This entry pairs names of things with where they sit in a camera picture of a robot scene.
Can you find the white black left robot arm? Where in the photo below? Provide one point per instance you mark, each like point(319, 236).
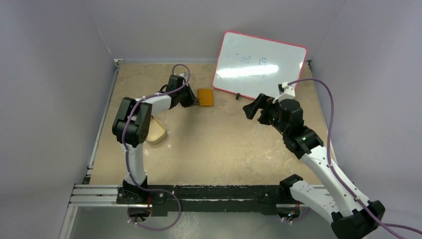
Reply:
point(131, 128)

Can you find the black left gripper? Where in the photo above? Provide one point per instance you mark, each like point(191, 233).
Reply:
point(192, 100)

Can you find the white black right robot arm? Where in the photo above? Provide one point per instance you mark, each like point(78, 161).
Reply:
point(350, 213)

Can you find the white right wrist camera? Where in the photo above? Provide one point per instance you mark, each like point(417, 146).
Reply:
point(286, 92)

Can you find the orange leather card holder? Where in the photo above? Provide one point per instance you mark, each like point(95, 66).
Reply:
point(205, 97)

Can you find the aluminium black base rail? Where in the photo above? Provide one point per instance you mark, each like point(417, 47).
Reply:
point(264, 199)

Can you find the pink framed whiteboard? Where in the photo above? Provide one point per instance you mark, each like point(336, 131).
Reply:
point(249, 65)

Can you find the beige oval tray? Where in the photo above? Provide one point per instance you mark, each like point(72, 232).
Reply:
point(157, 131)

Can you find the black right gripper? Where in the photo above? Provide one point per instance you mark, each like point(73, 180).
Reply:
point(262, 112)

